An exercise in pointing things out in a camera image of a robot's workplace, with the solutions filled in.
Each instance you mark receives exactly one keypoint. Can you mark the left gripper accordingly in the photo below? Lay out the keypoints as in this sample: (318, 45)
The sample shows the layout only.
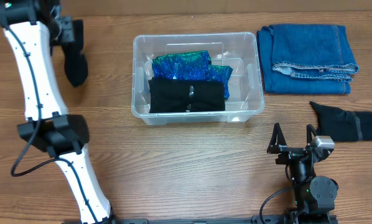
(74, 58)

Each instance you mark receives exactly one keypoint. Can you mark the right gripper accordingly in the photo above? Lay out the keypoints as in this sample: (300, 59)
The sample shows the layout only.
(289, 152)

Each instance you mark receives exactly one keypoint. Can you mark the black garment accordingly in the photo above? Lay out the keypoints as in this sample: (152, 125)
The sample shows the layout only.
(180, 96)
(342, 125)
(75, 65)

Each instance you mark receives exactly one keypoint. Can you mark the blue green sequin garment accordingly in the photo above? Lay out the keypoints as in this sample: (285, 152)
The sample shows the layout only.
(192, 66)

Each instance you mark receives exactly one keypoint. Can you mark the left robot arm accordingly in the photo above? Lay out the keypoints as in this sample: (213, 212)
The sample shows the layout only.
(33, 29)

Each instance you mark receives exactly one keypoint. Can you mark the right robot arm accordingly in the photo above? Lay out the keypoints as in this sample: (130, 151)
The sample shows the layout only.
(314, 195)

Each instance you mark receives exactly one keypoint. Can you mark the folded blue denim jeans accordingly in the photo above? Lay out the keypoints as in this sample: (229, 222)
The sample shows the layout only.
(306, 59)

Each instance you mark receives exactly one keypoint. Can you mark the clear plastic storage bin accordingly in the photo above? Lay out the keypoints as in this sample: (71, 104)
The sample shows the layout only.
(238, 50)

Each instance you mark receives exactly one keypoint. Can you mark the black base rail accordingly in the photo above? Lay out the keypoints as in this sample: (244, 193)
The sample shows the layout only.
(269, 219)

